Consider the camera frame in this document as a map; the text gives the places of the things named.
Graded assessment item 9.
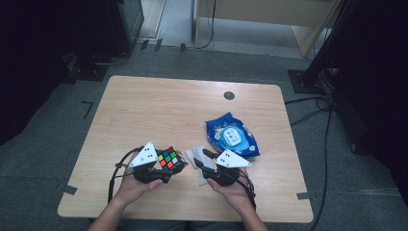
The white wet wipe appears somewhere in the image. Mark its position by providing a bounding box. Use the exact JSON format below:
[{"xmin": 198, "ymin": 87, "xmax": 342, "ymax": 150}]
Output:
[{"xmin": 185, "ymin": 144, "xmax": 219, "ymax": 187}]

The black metal stand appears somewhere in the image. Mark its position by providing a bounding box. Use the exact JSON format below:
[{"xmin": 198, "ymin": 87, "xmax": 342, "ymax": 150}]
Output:
[{"xmin": 287, "ymin": 0, "xmax": 349, "ymax": 96}]

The blue wet wipes packet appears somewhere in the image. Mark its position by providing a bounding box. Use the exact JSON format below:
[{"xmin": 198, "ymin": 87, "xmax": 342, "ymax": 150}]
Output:
[{"xmin": 205, "ymin": 112, "xmax": 261, "ymax": 160}]

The right hand-held gripper cable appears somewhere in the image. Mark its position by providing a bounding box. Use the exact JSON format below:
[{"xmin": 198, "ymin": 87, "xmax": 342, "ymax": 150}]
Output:
[{"xmin": 237, "ymin": 167, "xmax": 258, "ymax": 212}]

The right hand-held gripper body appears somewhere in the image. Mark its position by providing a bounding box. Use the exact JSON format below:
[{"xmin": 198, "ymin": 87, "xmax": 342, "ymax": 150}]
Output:
[{"xmin": 202, "ymin": 148, "xmax": 253, "ymax": 188}]

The colourful puzzle cube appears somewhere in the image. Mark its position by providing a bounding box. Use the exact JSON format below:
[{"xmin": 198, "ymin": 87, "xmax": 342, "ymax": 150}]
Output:
[{"xmin": 156, "ymin": 145, "xmax": 190, "ymax": 176}]

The light wooden furniture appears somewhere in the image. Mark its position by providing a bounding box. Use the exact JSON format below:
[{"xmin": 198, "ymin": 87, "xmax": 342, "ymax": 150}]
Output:
[{"xmin": 193, "ymin": 0, "xmax": 343, "ymax": 59}]

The long black floor cable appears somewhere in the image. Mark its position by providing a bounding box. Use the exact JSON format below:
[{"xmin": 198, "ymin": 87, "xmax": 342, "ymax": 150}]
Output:
[{"xmin": 308, "ymin": 95, "xmax": 337, "ymax": 231}]

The dark curtain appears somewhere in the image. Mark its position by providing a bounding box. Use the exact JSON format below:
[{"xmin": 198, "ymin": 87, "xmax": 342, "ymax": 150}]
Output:
[
  {"xmin": 331, "ymin": 0, "xmax": 408, "ymax": 208},
  {"xmin": 0, "ymin": 0, "xmax": 114, "ymax": 146}
]

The black cabinet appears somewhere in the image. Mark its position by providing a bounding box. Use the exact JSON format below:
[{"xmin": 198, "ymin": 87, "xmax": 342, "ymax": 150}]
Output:
[{"xmin": 105, "ymin": 0, "xmax": 145, "ymax": 56}]

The left hand-held gripper cable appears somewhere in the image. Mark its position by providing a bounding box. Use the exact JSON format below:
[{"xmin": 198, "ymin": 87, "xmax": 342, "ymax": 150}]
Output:
[{"xmin": 107, "ymin": 146, "xmax": 143, "ymax": 204}]

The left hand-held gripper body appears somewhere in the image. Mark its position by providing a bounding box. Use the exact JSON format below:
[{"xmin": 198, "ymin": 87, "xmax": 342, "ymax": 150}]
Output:
[{"xmin": 128, "ymin": 141, "xmax": 160, "ymax": 185}]

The person's left hand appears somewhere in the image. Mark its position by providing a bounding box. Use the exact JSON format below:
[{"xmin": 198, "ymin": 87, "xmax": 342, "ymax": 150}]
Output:
[{"xmin": 113, "ymin": 167, "xmax": 164, "ymax": 207}]

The hand-held gripper cable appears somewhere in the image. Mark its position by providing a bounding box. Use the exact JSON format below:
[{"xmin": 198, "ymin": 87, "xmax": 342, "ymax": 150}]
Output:
[
  {"xmin": 237, "ymin": 167, "xmax": 258, "ymax": 212},
  {"xmin": 107, "ymin": 146, "xmax": 143, "ymax": 204}
]

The looped black floor cable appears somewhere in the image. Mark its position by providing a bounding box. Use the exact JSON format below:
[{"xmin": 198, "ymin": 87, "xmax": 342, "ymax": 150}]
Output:
[{"xmin": 284, "ymin": 93, "xmax": 337, "ymax": 127}]

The black floor base plate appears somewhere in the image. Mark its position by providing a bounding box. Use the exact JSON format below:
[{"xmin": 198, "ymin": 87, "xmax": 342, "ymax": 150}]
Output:
[{"xmin": 64, "ymin": 52, "xmax": 111, "ymax": 83}]

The hanging black cable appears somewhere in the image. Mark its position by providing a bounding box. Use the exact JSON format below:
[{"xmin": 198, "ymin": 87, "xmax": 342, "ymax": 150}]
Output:
[{"xmin": 194, "ymin": 0, "xmax": 217, "ymax": 51}]

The black floor tape mark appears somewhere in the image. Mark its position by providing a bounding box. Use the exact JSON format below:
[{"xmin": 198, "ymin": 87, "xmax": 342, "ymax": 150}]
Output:
[{"xmin": 80, "ymin": 100, "xmax": 95, "ymax": 120}]

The person's right hand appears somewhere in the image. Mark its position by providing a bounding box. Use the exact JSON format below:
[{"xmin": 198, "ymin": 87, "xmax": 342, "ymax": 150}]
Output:
[{"xmin": 207, "ymin": 172, "xmax": 255, "ymax": 214}]

